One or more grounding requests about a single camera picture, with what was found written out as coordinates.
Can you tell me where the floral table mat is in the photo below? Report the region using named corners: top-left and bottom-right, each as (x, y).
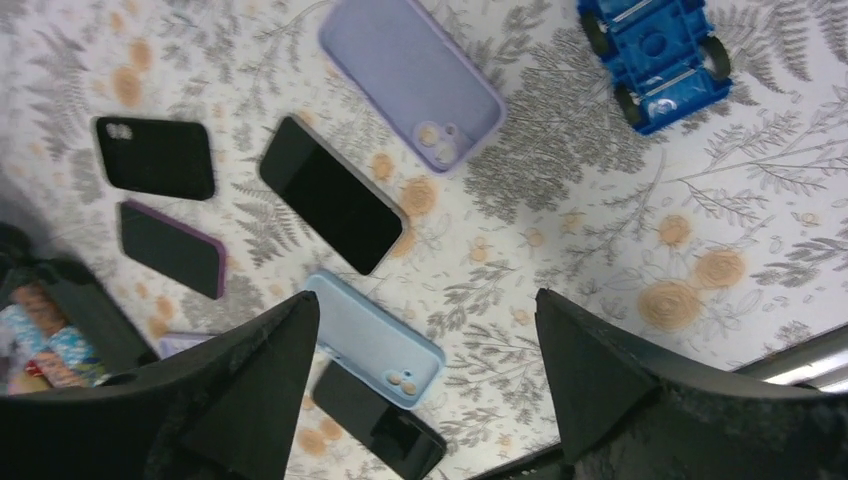
top-left (1, 1), bottom-right (847, 479)

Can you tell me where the black phone case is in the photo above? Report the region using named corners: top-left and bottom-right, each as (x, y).
top-left (93, 116), bottom-right (216, 201)

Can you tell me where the black bare phone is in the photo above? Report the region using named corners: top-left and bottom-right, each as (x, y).
top-left (312, 362), bottom-right (447, 480)

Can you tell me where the black poker chip case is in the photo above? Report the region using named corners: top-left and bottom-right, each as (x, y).
top-left (1, 223), bottom-right (159, 396)

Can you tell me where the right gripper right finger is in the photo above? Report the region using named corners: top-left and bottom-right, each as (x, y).
top-left (536, 289), bottom-right (847, 479)

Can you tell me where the phone with purple edge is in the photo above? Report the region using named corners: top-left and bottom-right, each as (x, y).
top-left (117, 200), bottom-right (226, 300)

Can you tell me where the blue toy car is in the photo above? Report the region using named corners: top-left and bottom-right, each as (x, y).
top-left (576, 0), bottom-right (733, 136)

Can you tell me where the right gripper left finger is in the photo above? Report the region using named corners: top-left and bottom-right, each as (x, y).
top-left (1, 291), bottom-right (320, 479)

